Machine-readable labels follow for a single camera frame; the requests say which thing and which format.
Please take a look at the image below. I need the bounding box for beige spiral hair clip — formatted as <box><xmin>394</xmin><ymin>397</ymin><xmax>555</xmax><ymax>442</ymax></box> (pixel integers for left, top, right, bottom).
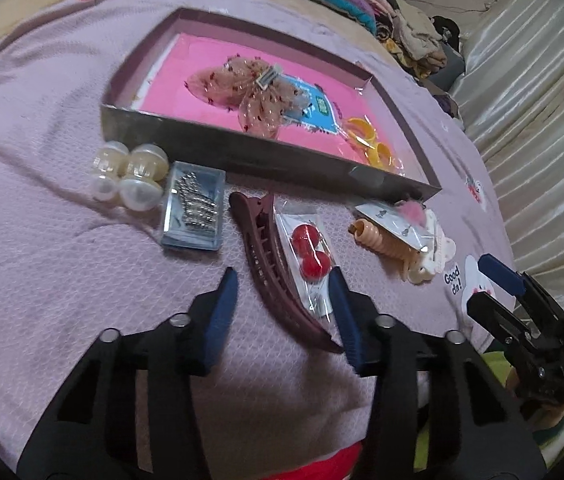
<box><xmin>348</xmin><ymin>217</ymin><xmax>415</xmax><ymax>282</ymax></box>

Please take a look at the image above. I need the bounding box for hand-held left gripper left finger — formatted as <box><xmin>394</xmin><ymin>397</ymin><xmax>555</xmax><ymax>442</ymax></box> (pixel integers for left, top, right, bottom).
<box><xmin>16</xmin><ymin>266</ymin><xmax>240</xmax><ymax>480</ymax></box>

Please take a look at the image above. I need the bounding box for pile of clothes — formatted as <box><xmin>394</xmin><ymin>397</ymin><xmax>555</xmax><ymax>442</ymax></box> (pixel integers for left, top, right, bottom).
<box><xmin>347</xmin><ymin>0</ymin><xmax>464</xmax><ymax>82</ymax></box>

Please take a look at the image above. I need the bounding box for maroon hair claw clip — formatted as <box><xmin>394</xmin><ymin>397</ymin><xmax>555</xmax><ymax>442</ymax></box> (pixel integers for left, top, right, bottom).
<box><xmin>228</xmin><ymin>191</ymin><xmax>345</xmax><ymax>356</ymax></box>

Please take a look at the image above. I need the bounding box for pink fuzzy hair clip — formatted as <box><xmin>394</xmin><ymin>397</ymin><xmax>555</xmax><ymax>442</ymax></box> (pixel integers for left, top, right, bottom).
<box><xmin>396</xmin><ymin>199</ymin><xmax>427</xmax><ymax>228</ymax></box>

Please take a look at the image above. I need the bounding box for blue accessory packet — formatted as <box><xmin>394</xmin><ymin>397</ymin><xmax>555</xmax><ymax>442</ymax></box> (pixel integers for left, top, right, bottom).
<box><xmin>282</xmin><ymin>72</ymin><xmax>349</xmax><ymax>136</ymax></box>

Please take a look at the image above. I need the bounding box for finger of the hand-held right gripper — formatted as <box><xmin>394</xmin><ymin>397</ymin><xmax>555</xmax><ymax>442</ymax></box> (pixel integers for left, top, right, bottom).
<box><xmin>466</xmin><ymin>291</ymin><xmax>536</xmax><ymax>344</ymax></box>
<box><xmin>478</xmin><ymin>253</ymin><xmax>564</xmax><ymax>322</ymax></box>

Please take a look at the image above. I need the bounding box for clear box of metal pins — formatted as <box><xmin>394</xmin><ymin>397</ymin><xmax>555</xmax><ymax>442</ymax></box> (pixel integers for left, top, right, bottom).
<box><xmin>161</xmin><ymin>161</ymin><xmax>227</xmax><ymax>252</ymax></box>

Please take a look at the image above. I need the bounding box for beige mesh bow hair clip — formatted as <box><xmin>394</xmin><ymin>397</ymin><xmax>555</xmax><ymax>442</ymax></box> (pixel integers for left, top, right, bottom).
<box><xmin>184</xmin><ymin>55</ymin><xmax>313</xmax><ymax>139</ymax></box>

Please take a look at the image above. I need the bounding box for white card packet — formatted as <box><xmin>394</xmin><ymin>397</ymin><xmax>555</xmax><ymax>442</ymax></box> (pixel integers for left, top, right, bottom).
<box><xmin>354</xmin><ymin>202</ymin><xmax>431</xmax><ymax>252</ymax></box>

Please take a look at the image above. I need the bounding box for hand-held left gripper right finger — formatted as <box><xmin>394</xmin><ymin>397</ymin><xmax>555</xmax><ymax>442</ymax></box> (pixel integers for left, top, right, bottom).
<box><xmin>327</xmin><ymin>265</ymin><xmax>550</xmax><ymax>480</ymax></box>

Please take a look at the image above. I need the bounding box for red ball hair tie packet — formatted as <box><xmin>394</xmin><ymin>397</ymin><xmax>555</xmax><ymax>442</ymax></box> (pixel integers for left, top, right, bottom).
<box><xmin>274</xmin><ymin>205</ymin><xmax>343</xmax><ymax>332</ymax></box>

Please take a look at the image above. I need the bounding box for grey cushion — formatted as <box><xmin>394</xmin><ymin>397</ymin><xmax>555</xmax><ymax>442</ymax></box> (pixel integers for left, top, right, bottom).
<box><xmin>431</xmin><ymin>52</ymin><xmax>466</xmax><ymax>92</ymax></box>

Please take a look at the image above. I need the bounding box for white satin curtain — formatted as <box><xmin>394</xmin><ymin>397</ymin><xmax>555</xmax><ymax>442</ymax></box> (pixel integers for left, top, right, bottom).
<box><xmin>449</xmin><ymin>0</ymin><xmax>564</xmax><ymax>281</ymax></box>

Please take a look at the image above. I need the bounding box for orange hair clips packet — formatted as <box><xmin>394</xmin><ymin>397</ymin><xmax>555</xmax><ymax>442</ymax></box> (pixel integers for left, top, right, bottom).
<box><xmin>343</xmin><ymin>116</ymin><xmax>406</xmax><ymax>176</ymax></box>

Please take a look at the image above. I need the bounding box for red clothing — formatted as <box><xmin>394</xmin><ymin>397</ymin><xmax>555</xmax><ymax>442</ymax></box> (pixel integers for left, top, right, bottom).
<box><xmin>262</xmin><ymin>441</ymin><xmax>369</xmax><ymax>480</ymax></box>

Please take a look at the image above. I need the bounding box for grey shallow box pink lining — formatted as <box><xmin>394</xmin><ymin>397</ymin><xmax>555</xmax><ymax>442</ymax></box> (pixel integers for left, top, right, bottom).
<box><xmin>99</xmin><ymin>7</ymin><xmax>444</xmax><ymax>202</ymax></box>

